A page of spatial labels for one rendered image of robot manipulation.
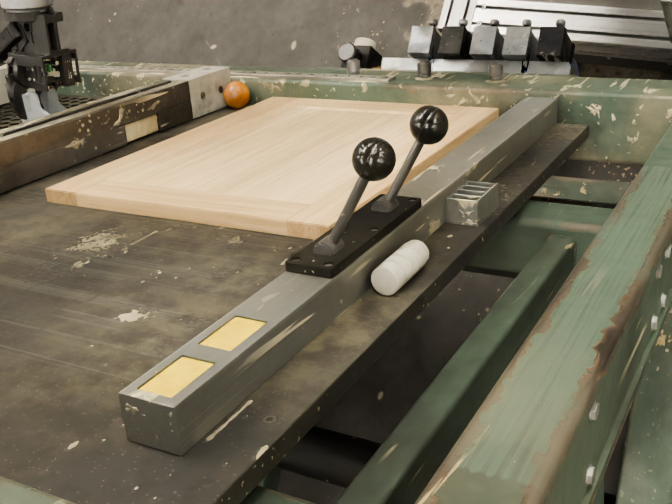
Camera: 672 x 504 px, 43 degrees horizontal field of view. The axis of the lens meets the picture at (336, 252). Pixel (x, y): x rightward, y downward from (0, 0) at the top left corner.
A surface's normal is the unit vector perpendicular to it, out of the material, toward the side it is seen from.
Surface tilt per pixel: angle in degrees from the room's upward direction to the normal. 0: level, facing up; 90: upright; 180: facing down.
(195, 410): 90
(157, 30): 0
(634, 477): 0
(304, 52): 0
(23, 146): 90
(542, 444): 59
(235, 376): 90
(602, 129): 31
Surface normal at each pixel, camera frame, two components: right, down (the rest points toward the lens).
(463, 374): -0.07, -0.92
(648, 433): -0.44, -0.17
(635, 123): -0.48, 0.36
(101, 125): 0.87, 0.13
